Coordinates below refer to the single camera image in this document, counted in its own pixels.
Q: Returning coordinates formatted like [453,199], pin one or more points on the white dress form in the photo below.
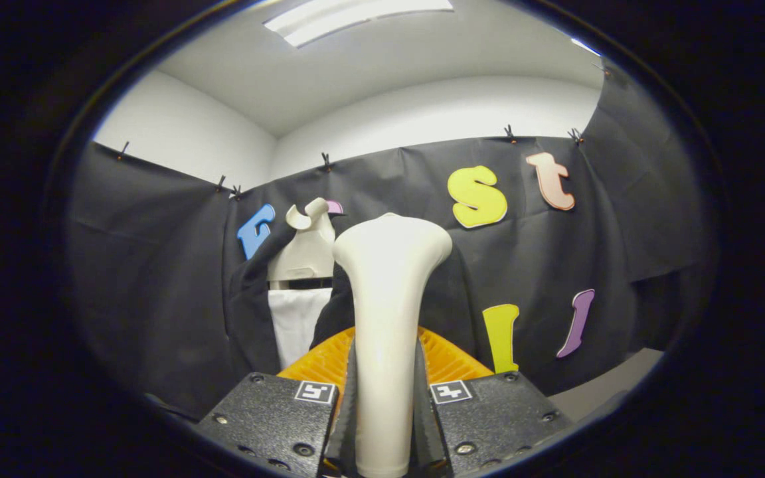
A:
[303,252]

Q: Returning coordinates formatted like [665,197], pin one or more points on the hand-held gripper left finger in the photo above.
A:
[346,431]

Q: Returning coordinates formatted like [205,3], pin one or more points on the ceiling light panel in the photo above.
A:
[356,20]
[585,46]

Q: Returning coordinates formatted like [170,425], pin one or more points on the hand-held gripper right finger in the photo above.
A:
[424,425]

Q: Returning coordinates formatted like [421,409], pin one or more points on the white garment steamer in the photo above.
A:
[386,299]

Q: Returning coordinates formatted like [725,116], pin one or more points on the row of black cloth clips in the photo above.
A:
[510,133]

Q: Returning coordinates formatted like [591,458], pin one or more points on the grey cabinet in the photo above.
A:
[608,385]

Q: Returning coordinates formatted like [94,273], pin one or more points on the black jacket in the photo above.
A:
[250,318]

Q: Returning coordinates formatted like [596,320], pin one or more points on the black backdrop cloth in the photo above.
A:
[157,265]

